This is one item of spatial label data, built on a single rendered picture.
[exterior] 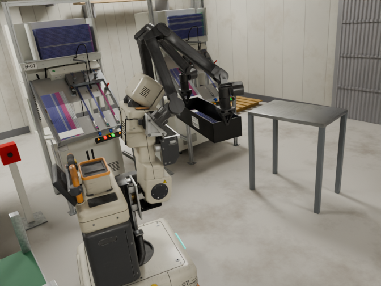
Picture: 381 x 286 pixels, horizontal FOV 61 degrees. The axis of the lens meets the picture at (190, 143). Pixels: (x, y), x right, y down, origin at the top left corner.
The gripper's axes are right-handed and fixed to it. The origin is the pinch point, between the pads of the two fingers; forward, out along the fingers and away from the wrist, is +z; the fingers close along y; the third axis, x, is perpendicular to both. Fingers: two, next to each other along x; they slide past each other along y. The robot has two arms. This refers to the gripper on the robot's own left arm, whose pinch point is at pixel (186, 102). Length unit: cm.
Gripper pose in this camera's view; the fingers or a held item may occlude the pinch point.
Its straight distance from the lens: 223.1
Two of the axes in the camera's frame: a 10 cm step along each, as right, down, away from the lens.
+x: -9.2, 2.4, -3.2
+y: -3.9, -3.2, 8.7
